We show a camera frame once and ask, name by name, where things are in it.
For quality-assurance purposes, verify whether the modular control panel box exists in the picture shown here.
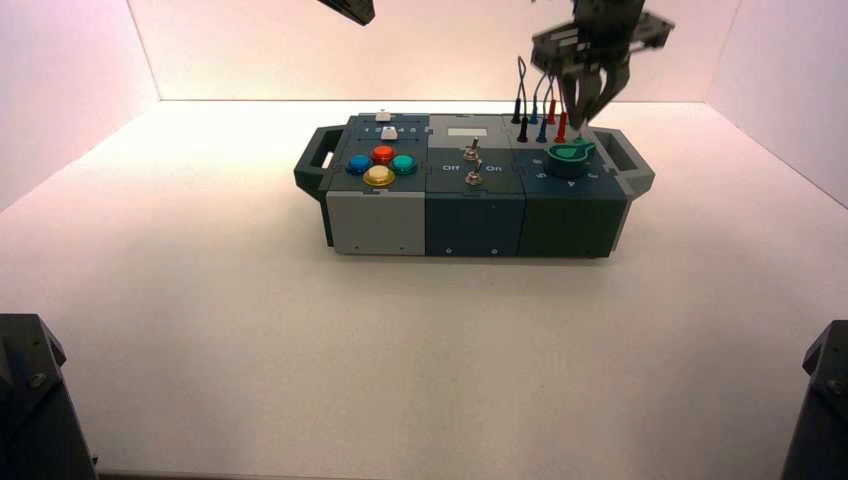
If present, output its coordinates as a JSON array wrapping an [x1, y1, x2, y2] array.
[[294, 112, 656, 260]]

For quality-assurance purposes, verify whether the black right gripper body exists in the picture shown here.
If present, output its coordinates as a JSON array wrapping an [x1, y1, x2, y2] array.
[[529, 0, 677, 75]]

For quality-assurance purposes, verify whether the blue jumper wire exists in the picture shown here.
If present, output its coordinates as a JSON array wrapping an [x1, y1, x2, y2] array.
[[527, 69, 558, 144]]

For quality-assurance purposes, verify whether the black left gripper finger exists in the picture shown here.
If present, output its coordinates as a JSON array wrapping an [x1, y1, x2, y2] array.
[[316, 0, 377, 28]]

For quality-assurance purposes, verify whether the red jumper wire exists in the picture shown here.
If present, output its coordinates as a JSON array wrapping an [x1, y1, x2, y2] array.
[[544, 78, 570, 144]]

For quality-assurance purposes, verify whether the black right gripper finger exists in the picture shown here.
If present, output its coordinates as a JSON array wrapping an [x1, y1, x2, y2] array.
[[585, 54, 633, 128], [558, 64, 593, 131]]

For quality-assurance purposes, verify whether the green rotary knob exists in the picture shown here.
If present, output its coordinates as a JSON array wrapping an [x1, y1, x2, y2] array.
[[545, 140, 598, 180]]

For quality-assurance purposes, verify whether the yellow round push button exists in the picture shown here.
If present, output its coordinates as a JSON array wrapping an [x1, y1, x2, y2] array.
[[362, 164, 397, 189]]

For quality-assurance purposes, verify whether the black jumper wire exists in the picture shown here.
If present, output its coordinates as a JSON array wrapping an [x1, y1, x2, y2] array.
[[510, 55, 531, 144]]

